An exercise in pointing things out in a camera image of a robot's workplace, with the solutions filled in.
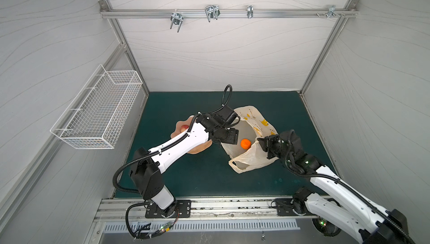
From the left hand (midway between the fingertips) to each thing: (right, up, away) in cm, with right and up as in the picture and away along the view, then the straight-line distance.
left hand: (233, 136), depth 78 cm
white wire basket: (-59, +9, -12) cm, 61 cm away
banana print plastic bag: (+6, -7, -5) cm, 11 cm away
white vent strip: (-40, -39, -6) cm, 56 cm away
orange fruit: (+8, -7, +12) cm, 16 cm away
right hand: (+12, +2, -1) cm, 12 cm away
